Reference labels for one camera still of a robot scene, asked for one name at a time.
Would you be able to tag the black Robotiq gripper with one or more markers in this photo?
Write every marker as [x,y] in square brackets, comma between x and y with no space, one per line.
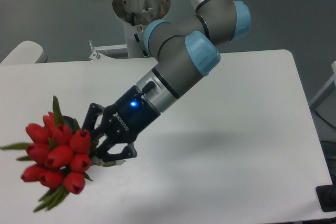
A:
[121,122]

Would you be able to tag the red tulip bouquet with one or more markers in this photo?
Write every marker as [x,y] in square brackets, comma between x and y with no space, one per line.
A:
[61,157]

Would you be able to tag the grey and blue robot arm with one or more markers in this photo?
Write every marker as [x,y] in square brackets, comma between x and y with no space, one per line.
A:
[185,53]

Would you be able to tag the dark grey ribbed vase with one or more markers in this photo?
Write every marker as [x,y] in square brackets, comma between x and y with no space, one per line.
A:
[69,121]

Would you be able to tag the black clamp at table edge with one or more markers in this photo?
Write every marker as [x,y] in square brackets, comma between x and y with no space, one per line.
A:
[326,197]

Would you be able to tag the white furniture at right edge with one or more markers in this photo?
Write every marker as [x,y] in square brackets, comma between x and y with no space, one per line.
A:
[323,92]

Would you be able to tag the white pedestal base bracket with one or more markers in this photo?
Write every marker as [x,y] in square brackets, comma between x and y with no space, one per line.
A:
[116,52]

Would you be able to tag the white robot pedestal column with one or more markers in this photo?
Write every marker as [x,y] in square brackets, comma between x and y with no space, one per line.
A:
[135,16]

